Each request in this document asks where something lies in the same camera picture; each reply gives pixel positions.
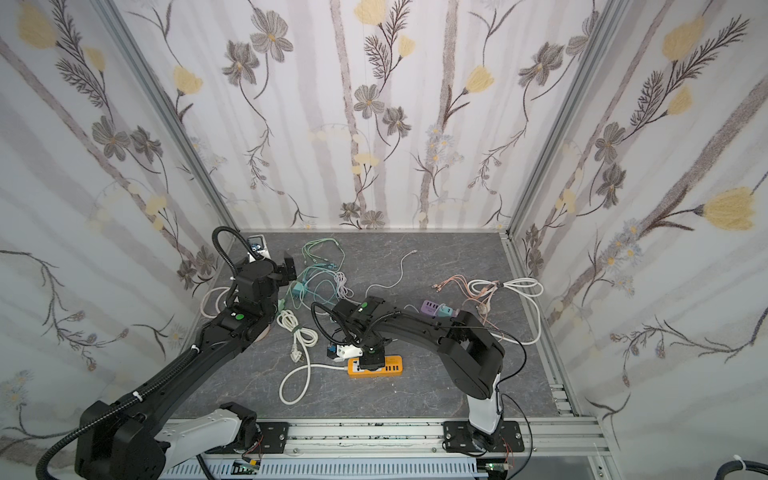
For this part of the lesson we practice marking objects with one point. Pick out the aluminium rail frame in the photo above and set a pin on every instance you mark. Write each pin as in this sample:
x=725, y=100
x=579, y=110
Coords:
x=421, y=448

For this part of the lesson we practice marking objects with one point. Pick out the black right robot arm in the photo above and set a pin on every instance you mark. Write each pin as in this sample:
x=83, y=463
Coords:
x=470, y=353

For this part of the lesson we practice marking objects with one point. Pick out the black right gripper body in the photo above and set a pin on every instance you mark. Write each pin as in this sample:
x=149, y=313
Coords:
x=369, y=354

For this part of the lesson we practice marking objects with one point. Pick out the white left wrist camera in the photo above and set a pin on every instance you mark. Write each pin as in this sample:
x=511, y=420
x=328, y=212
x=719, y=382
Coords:
x=257, y=247

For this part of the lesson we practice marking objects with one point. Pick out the purple power strip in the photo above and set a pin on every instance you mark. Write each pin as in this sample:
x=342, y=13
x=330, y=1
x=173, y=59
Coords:
x=429, y=308

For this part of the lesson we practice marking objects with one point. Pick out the orange power strip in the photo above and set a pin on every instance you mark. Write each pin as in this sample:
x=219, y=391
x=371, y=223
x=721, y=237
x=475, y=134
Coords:
x=393, y=367

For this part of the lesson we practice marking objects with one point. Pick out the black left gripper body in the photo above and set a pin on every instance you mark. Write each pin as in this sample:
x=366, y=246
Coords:
x=285, y=270

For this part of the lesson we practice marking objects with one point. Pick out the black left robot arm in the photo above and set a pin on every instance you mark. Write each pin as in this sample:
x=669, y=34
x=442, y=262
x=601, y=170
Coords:
x=119, y=440

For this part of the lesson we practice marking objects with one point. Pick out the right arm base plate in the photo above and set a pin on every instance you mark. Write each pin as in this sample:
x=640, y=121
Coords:
x=460, y=437

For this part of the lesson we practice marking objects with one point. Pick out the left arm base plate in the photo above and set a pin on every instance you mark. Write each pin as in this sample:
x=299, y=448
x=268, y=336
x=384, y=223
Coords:
x=259, y=438

